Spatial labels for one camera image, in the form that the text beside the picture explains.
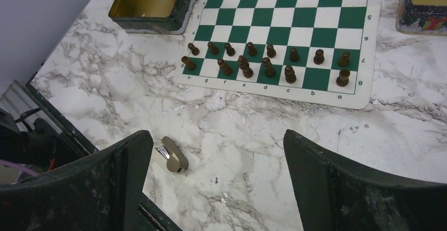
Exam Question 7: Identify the dark brown queen piece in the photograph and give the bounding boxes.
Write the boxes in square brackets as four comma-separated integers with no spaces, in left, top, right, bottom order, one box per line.
[237,55,253,78]

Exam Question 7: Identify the dark brown pawn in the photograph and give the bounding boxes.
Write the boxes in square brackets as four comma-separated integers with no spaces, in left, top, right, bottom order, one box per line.
[224,42,236,56]
[337,51,351,68]
[289,47,300,62]
[187,43,200,56]
[266,44,276,58]
[313,49,325,65]
[246,42,257,56]

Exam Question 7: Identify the empty gold tin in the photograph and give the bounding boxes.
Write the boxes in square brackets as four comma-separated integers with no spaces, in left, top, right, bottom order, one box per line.
[396,0,446,36]

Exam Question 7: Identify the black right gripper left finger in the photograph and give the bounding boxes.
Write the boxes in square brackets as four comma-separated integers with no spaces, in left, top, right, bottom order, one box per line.
[1,130,153,230]

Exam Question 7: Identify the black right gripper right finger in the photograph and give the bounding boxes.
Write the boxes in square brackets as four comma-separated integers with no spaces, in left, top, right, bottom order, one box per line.
[283,130,446,230]

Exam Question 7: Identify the green white chess board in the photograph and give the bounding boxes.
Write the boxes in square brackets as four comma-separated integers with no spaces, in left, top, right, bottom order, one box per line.
[173,0,381,109]

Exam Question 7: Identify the dark brown bishop piece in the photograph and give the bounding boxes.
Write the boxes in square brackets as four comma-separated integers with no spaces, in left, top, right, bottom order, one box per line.
[284,65,297,84]

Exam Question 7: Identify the dark brown rook corner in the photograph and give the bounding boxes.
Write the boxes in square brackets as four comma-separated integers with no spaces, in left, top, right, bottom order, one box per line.
[181,56,197,71]

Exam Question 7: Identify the gold tin with dark pieces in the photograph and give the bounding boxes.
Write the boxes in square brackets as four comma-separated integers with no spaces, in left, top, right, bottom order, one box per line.
[108,0,197,35]

